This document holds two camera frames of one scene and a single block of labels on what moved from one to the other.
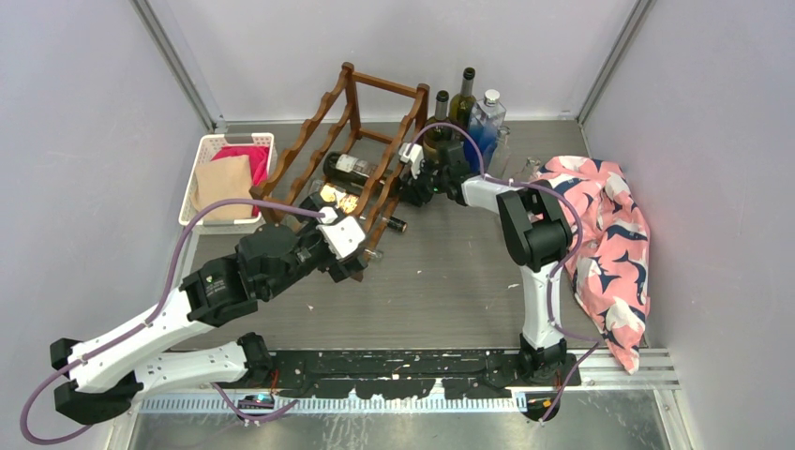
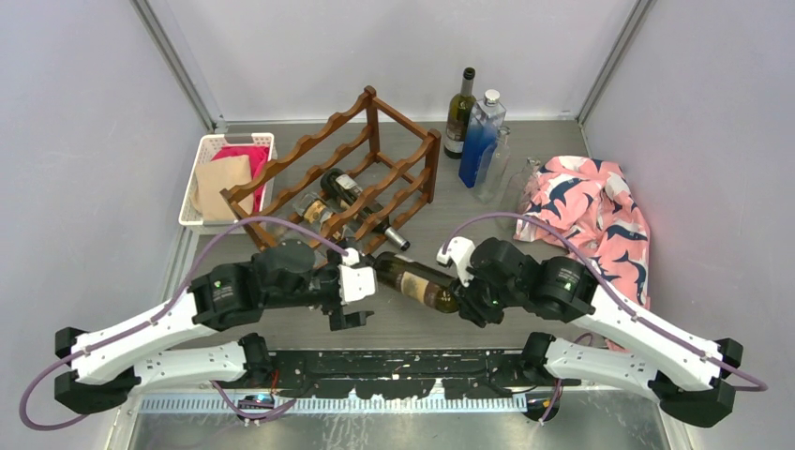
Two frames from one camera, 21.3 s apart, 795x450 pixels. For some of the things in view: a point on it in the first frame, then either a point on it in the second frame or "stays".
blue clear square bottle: [486, 119] stays
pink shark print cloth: [610, 276] stays
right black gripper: [412, 191] → [470, 307]
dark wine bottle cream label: [352, 169] → [341, 187]
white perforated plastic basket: [205, 147] stays
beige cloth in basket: [223, 179] stays
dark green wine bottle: [436, 139] → [416, 280]
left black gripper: [341, 268] → [337, 317]
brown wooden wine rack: [323, 112] → [342, 186]
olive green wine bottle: [463, 104] stays
